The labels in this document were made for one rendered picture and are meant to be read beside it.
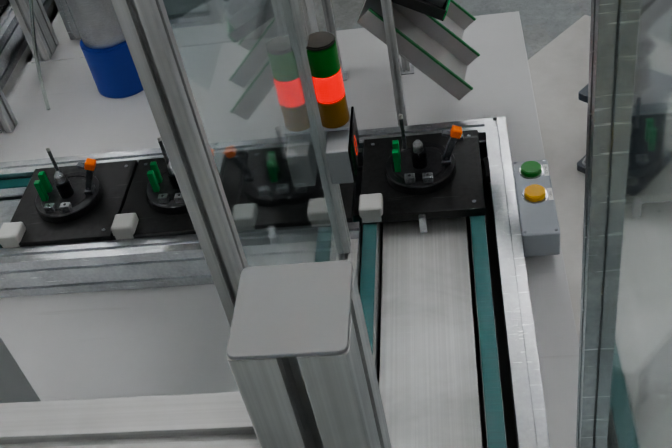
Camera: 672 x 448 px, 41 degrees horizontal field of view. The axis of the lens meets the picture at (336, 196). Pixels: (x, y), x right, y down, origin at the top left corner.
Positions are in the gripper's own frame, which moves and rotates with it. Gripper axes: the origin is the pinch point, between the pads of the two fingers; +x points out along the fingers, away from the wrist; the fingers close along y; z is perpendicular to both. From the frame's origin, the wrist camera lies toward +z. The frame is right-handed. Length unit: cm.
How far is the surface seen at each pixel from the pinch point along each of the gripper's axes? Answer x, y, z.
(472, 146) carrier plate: 5.5, 16.8, -32.7
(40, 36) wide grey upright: 134, -16, -3
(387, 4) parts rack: 16.0, 9.7, -1.8
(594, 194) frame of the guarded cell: -43, 105, 22
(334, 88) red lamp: 9, 51, 4
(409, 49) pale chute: 16.7, 6.1, -14.2
